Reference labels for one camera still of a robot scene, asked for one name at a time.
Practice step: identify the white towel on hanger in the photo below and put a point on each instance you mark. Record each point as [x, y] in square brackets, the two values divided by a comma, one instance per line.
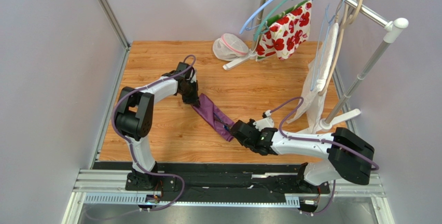
[313, 104]

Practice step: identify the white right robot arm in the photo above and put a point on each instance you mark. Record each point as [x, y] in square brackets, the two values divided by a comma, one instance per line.
[343, 154]

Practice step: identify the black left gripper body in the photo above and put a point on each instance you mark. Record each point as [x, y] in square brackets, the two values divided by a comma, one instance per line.
[190, 95]

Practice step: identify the purple cloth napkin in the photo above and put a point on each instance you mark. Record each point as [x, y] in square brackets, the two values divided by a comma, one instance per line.
[206, 110]

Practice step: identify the blue thin wire hanger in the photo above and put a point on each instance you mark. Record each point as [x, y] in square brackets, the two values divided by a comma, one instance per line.
[320, 50]

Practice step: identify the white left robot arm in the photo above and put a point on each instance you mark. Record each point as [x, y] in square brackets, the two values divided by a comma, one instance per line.
[132, 117]

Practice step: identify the red poppy floral cloth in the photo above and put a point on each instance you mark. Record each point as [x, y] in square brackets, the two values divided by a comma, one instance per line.
[286, 34]

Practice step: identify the light blue plastic hanger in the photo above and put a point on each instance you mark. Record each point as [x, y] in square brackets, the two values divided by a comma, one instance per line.
[266, 8]

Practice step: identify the white mesh laundry bag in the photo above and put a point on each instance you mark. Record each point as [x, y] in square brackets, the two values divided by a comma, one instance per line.
[229, 47]

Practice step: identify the metal clothes rack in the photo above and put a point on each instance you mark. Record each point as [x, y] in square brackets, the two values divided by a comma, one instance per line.
[353, 65]

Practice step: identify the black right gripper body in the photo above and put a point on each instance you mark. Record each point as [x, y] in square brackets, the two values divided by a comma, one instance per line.
[238, 129]

